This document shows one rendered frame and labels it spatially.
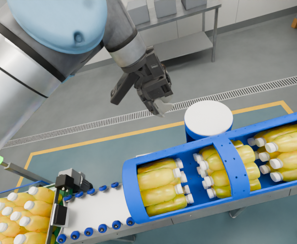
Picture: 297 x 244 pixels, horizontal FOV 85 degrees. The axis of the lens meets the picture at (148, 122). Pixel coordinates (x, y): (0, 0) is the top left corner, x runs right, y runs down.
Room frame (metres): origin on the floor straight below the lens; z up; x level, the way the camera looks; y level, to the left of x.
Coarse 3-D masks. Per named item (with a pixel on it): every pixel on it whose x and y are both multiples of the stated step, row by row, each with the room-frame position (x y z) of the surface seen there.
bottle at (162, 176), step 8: (160, 168) 0.30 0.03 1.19; (168, 168) 0.29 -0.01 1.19; (144, 176) 0.29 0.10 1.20; (152, 176) 0.28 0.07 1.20; (160, 176) 0.26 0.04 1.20; (168, 176) 0.25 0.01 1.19; (176, 176) 0.25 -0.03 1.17; (144, 184) 0.26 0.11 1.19; (152, 184) 0.25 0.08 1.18; (160, 184) 0.24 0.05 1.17
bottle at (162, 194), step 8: (168, 184) 0.24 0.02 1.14; (144, 192) 0.25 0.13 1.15; (152, 192) 0.23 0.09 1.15; (160, 192) 0.22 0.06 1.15; (168, 192) 0.21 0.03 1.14; (176, 192) 0.20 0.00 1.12; (144, 200) 0.22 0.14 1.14; (152, 200) 0.21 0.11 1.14; (160, 200) 0.20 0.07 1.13; (168, 200) 0.19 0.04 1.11
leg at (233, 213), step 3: (243, 207) 0.13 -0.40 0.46; (246, 207) 0.13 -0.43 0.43; (231, 210) 0.17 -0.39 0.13; (234, 210) 0.15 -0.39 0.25; (237, 210) 0.14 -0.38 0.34; (240, 210) 0.13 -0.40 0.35; (231, 213) 0.16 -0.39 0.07; (234, 213) 0.14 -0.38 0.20; (237, 213) 0.13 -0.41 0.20; (231, 216) 0.14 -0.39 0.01; (234, 216) 0.13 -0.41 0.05
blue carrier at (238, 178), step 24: (288, 120) 0.28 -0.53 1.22; (192, 144) 0.34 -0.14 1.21; (216, 144) 0.29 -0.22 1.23; (192, 168) 0.33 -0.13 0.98; (240, 168) 0.17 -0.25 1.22; (192, 192) 0.22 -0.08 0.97; (240, 192) 0.11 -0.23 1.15; (264, 192) 0.09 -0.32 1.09; (144, 216) 0.16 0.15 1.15; (168, 216) 0.14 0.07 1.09
